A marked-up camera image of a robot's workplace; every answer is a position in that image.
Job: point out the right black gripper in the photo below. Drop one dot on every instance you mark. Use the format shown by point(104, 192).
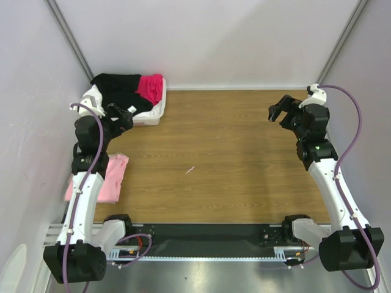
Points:
point(287, 110)

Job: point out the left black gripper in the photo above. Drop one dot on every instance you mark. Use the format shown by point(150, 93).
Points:
point(119, 126)

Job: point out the black t-shirt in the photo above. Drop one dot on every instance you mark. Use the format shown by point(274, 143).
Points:
point(120, 89)

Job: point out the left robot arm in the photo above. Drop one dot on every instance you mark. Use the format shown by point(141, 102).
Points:
point(78, 254)

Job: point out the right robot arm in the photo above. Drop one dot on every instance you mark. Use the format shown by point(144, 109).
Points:
point(350, 243)

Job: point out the white plastic laundry basket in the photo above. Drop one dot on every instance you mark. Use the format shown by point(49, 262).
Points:
point(152, 118)

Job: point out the white t-shirt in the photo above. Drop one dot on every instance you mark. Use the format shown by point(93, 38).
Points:
point(95, 97)

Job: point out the magenta t-shirt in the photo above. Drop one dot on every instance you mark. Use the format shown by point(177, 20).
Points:
point(151, 88)

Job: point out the folded pink t-shirt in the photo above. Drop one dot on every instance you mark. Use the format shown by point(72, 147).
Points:
point(110, 191)

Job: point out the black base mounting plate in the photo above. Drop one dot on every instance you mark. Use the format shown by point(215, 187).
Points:
point(210, 242)

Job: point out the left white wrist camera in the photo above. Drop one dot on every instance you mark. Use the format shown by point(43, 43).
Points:
point(82, 111)

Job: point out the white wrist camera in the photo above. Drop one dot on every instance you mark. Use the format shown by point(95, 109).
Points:
point(316, 95)
point(82, 111)

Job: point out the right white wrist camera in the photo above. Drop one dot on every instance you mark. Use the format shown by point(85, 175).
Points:
point(316, 95)

